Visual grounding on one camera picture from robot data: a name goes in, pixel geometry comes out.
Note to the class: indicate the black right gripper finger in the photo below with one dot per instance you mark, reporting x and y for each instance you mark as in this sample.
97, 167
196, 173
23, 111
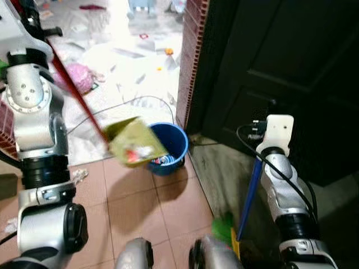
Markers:
272, 108

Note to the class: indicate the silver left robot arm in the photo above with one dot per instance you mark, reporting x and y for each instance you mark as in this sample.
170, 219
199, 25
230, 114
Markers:
31, 106

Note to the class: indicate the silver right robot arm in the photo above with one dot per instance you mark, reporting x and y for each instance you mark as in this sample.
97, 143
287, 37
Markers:
283, 185

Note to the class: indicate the dark wooden door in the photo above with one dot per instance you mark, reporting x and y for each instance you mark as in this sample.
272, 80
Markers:
303, 73

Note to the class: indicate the dark red cloth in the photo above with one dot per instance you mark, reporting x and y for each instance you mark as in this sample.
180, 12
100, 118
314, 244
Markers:
92, 7

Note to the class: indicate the pink dotted cushion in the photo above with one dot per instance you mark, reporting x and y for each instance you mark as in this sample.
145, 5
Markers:
78, 78

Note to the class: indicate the blue plastic bucket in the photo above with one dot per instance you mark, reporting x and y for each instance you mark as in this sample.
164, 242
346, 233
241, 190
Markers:
175, 140

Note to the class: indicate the crushed silver blue can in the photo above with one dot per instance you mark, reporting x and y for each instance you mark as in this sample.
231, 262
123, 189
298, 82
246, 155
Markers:
164, 161

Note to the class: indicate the light blue plastic toy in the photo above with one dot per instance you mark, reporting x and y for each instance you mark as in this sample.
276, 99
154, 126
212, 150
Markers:
143, 5

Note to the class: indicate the small orange toy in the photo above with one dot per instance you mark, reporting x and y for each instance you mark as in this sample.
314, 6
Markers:
168, 51

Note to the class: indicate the red white wrapper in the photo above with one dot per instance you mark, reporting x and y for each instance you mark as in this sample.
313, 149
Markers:
140, 153

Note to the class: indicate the silver right robot leg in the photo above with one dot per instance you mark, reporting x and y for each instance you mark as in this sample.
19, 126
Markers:
216, 255

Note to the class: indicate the silver robot leg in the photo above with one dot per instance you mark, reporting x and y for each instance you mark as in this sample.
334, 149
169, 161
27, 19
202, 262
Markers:
216, 255
134, 255

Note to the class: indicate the crumpled white paper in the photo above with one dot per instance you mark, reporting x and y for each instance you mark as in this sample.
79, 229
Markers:
80, 176

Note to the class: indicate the silver left robot leg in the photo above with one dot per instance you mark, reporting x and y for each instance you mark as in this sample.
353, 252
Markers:
134, 255

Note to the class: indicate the small crumpled paper bit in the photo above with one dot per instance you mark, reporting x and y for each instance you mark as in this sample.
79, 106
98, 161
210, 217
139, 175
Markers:
10, 225

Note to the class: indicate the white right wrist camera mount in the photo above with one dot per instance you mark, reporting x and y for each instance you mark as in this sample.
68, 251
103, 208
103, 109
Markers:
279, 134

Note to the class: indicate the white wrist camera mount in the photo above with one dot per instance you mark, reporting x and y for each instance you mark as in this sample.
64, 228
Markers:
279, 134
14, 36

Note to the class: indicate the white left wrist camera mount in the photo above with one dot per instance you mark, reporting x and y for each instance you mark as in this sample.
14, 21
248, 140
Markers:
14, 36

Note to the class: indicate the small red square frame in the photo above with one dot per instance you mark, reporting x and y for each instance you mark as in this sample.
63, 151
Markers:
141, 36

